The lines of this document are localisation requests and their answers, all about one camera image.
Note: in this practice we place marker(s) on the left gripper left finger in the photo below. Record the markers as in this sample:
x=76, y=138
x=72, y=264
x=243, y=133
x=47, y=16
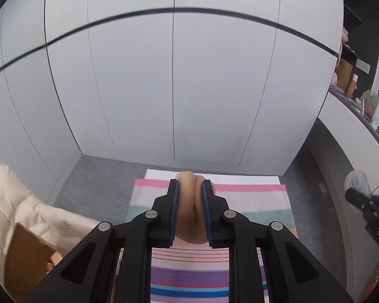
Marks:
x=113, y=261

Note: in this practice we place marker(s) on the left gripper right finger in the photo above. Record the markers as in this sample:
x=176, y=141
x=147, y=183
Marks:
x=268, y=263

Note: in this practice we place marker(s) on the clear plastic small container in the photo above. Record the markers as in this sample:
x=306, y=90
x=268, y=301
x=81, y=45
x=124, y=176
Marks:
x=358, y=181

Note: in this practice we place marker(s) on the tan makeup sponge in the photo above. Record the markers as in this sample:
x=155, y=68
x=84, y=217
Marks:
x=190, y=224

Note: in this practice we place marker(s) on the brown cardboard box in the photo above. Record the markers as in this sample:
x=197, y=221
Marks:
x=29, y=259

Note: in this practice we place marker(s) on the striped colourful cloth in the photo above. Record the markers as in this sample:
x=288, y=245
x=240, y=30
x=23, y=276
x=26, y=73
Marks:
x=188, y=272

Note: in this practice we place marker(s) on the cream padded chair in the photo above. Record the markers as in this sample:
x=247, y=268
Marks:
x=19, y=205

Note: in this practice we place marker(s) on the brown box on shelf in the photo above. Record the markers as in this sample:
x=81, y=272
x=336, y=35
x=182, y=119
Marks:
x=343, y=72

